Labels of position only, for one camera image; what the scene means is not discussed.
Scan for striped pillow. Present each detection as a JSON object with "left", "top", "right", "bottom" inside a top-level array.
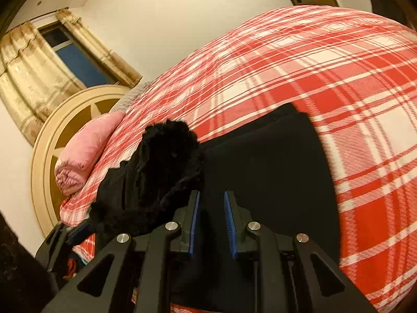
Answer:
[{"left": 115, "top": 81, "right": 152, "bottom": 113}]

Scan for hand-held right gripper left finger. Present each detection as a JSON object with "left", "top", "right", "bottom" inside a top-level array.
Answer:
[{"left": 42, "top": 190, "right": 200, "bottom": 313}]

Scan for cream star headboard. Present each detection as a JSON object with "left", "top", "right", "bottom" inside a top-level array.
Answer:
[{"left": 31, "top": 85, "right": 132, "bottom": 237}]

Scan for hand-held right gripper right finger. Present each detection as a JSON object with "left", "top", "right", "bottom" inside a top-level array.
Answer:
[{"left": 224, "top": 190, "right": 378, "bottom": 313}]

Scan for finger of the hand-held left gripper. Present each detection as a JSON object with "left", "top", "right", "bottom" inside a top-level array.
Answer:
[{"left": 67, "top": 222, "right": 90, "bottom": 247}]

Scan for bed with red plaid sheet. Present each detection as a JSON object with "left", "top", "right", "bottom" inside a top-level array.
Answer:
[{"left": 60, "top": 6, "right": 417, "bottom": 313}]

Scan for wide beige patterned curtain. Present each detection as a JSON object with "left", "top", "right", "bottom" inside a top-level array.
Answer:
[{"left": 0, "top": 21, "right": 83, "bottom": 146}]

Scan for narrow beige patterned curtain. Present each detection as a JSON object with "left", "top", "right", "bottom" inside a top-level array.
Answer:
[{"left": 55, "top": 7, "right": 142, "bottom": 87}]

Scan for black pants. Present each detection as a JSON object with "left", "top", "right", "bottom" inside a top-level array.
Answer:
[{"left": 89, "top": 103, "right": 341, "bottom": 313}]

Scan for window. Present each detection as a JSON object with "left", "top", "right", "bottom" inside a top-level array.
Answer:
[{"left": 39, "top": 23, "right": 118, "bottom": 87}]

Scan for person's left forearm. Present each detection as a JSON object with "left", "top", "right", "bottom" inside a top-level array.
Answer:
[{"left": 0, "top": 212, "right": 59, "bottom": 313}]

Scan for folded pink blanket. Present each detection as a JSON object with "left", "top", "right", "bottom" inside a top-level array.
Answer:
[{"left": 55, "top": 111, "right": 126, "bottom": 197}]

